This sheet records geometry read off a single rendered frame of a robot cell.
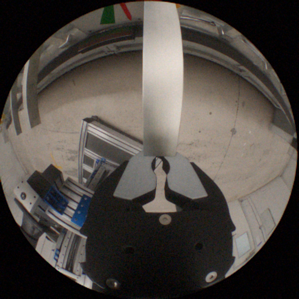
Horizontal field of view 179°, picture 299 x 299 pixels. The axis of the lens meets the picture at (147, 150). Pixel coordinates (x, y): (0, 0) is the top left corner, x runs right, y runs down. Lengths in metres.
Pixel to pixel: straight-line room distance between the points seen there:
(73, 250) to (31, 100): 0.65
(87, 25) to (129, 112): 0.84
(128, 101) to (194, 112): 0.66
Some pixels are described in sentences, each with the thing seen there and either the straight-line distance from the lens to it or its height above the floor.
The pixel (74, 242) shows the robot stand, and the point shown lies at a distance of 0.67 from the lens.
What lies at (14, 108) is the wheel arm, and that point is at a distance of 0.50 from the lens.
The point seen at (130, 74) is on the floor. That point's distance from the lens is 0.99.
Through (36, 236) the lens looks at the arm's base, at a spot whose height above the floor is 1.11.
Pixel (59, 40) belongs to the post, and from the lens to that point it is 0.41.
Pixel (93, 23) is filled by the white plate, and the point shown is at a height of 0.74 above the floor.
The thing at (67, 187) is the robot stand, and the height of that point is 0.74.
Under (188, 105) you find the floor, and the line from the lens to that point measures 1.00.
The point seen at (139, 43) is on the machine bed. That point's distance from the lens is 0.93.
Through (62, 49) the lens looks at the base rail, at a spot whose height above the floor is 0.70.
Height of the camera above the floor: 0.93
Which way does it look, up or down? 59 degrees down
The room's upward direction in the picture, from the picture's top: 174 degrees counter-clockwise
